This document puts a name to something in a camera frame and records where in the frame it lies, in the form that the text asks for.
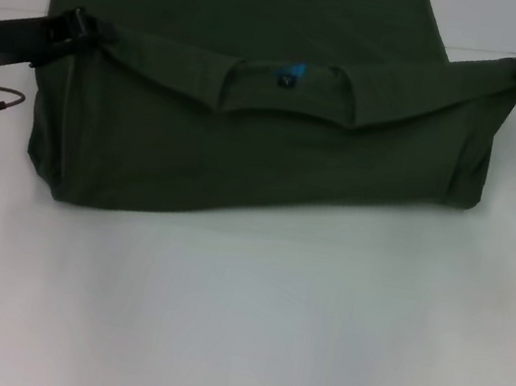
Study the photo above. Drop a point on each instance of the dark green FREE T-shirt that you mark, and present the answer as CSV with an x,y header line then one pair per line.
x,y
255,152

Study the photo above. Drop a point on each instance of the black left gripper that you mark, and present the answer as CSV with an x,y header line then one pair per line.
x,y
30,40

